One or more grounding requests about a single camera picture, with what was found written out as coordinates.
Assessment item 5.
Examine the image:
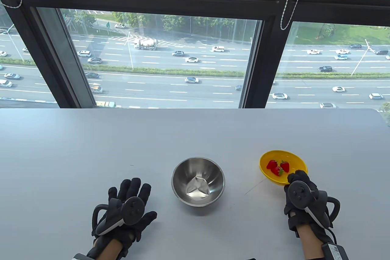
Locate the stainless steel mixing bowl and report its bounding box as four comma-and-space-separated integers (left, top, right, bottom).
171, 157, 226, 207

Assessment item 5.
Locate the person's right hand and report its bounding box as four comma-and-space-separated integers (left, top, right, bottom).
284, 169, 332, 237

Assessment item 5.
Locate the person's left hand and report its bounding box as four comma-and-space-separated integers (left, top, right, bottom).
92, 177, 158, 257

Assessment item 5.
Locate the black window frame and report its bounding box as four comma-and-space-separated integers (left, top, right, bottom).
0, 0, 390, 109

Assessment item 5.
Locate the person's right forearm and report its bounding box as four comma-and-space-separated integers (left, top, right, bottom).
297, 223, 331, 260

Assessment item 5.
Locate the black grey hand tracker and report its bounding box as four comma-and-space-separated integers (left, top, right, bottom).
288, 180, 341, 230
92, 197, 146, 237

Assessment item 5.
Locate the person's left forearm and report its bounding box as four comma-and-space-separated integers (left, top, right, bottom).
86, 237, 128, 260

